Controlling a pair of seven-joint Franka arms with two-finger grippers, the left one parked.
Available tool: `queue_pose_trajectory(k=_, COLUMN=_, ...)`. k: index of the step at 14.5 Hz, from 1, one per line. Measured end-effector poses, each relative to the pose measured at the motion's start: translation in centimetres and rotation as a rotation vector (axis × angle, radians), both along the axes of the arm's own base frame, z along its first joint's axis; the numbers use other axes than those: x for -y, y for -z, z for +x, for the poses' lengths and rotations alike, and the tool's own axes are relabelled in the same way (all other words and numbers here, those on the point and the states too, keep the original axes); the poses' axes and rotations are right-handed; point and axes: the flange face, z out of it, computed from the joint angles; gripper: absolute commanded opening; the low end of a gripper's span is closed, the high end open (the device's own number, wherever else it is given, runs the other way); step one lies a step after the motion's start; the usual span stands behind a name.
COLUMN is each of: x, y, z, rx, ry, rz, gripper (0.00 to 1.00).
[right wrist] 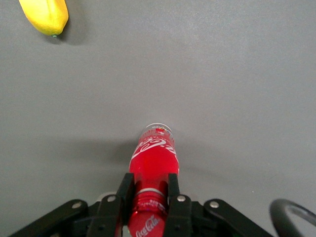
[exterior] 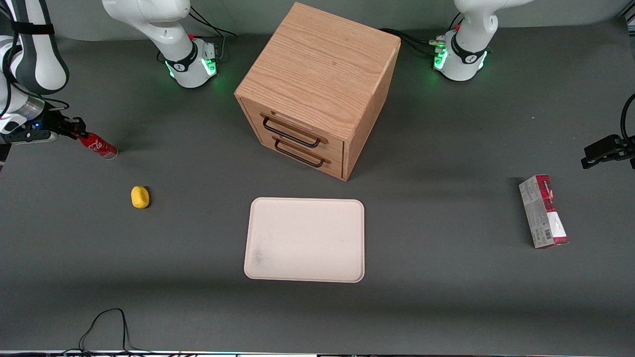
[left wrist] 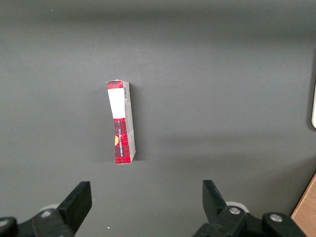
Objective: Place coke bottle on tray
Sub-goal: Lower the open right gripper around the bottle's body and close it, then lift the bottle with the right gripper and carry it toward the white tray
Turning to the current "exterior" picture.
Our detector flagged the black right arm base cables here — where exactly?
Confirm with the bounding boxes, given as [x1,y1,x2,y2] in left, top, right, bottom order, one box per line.
[189,6,238,62]

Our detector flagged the wooden two-drawer cabinet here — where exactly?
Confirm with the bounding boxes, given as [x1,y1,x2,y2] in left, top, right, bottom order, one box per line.
[234,2,401,182]

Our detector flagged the black arm base cables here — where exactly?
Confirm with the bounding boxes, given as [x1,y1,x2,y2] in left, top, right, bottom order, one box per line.
[380,27,447,56]
[189,6,238,62]

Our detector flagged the black looped table cable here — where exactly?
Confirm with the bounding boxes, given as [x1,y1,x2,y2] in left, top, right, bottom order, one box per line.
[62,308,149,356]

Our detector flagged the red and white carton box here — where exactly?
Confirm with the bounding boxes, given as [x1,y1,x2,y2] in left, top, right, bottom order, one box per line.
[518,174,570,249]

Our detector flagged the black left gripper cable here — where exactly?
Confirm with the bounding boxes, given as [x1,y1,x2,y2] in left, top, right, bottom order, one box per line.
[620,93,635,142]

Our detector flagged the black left arm base cables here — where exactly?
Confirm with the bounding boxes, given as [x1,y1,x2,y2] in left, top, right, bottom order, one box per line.
[380,27,447,56]

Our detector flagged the black wire drawer handle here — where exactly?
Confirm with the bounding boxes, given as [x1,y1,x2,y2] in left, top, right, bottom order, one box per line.
[262,115,322,149]
[274,139,326,168]

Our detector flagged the yellow lemon toy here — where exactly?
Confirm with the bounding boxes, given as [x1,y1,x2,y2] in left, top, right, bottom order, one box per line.
[130,185,150,209]

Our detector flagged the white rectangular tray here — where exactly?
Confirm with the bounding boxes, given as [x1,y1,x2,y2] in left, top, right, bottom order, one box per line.
[244,197,366,284]

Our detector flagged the wooden drawer with black handle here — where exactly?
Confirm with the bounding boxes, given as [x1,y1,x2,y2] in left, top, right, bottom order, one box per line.
[251,124,345,181]
[240,98,346,160]

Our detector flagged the red soda can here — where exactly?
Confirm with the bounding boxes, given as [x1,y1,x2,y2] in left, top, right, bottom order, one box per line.
[77,131,119,160]

